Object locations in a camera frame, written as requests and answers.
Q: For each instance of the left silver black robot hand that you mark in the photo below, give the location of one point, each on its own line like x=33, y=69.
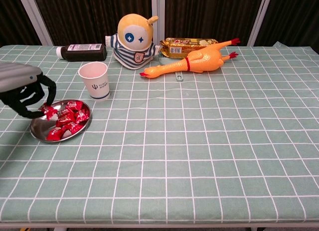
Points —
x=20, y=77

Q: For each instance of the red candy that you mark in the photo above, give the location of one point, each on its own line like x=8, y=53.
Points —
x=72, y=127
x=64, y=120
x=81, y=115
x=65, y=113
x=54, y=134
x=74, y=105
x=49, y=112

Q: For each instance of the metal bowl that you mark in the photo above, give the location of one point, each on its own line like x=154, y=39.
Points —
x=40, y=127

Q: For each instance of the dark bottle with white cap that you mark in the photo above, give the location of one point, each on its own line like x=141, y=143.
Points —
x=82, y=54

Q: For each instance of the white paper cup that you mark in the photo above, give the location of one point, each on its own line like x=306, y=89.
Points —
x=97, y=86

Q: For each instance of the yellow plush doll striped shirt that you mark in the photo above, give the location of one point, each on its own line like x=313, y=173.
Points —
x=134, y=29

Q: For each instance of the gold biscuit package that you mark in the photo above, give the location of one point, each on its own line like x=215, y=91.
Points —
x=179, y=45

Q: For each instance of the green checkered tablecloth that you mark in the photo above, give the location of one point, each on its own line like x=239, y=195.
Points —
x=174, y=141

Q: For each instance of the yellow rubber chicken toy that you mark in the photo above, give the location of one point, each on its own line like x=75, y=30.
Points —
x=202, y=60

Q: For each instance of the grey partition frame post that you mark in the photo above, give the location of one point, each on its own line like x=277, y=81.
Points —
x=35, y=16
x=259, y=16
x=158, y=6

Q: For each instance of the white table frame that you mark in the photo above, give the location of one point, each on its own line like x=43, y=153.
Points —
x=159, y=225

